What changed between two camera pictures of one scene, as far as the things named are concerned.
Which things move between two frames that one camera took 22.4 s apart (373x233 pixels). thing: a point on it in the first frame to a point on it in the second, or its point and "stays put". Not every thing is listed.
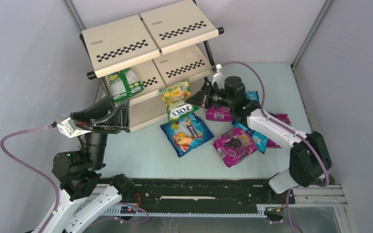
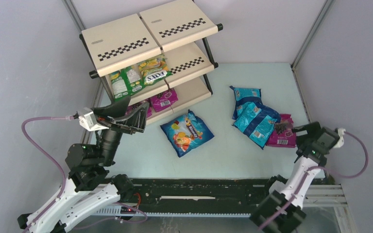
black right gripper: (208, 96) to (305, 131)
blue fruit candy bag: (186, 134) stays put
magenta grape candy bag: (235, 145) to (133, 108)
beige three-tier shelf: (130, 59) stays put
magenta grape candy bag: (219, 114) to (164, 100)
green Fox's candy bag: (176, 96) to (154, 70)
